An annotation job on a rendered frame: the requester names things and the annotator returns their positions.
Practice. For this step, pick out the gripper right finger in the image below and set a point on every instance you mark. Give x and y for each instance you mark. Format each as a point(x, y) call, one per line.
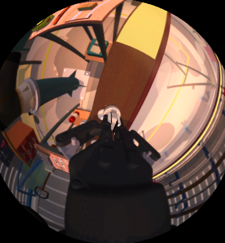
point(142, 146)

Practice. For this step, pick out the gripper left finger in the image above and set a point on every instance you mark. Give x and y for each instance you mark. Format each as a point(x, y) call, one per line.
point(80, 131)

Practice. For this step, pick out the white thumb-turn knob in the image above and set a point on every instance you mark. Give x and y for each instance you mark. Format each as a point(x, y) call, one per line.
point(112, 111)

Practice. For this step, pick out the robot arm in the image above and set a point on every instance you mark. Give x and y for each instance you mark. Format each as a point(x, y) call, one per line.
point(27, 94)

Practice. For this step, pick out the orange jig block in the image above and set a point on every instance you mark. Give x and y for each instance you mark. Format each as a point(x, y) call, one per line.
point(84, 116)

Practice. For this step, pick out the white round deadbolt plate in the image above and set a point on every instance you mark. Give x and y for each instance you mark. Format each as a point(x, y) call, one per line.
point(100, 114)

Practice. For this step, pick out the brown and yellow door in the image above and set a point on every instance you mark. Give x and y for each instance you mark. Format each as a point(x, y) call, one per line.
point(127, 76)

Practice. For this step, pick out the white peg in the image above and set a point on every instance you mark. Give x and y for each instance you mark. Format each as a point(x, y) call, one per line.
point(74, 141)
point(147, 154)

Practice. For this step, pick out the red and white cylinder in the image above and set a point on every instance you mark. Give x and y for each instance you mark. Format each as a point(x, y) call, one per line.
point(73, 117)

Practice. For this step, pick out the orange box with white labels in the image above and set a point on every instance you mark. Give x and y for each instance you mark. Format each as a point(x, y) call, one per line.
point(55, 161)

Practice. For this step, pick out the orange and red drawer cabinet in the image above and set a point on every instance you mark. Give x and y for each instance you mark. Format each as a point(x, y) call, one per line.
point(21, 140)

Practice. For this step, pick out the orange stand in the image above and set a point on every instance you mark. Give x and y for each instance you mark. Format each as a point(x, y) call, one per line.
point(91, 58)

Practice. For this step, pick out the yellow-green flat box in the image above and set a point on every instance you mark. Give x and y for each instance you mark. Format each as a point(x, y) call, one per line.
point(44, 22)

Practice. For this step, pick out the orange flat bar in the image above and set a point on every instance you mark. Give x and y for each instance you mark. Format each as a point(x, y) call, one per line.
point(60, 16)

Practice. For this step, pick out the pink table with dark legs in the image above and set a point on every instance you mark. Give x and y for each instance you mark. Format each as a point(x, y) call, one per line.
point(82, 13)

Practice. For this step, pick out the olive flat box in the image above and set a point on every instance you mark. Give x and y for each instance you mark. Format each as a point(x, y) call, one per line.
point(87, 6)

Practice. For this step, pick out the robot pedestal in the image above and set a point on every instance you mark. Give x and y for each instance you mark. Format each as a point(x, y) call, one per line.
point(57, 85)

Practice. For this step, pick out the teal square frame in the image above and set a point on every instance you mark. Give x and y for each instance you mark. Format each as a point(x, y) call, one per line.
point(93, 51)

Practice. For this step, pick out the grey trestle frame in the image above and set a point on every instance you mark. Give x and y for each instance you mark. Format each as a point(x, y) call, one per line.
point(190, 76)

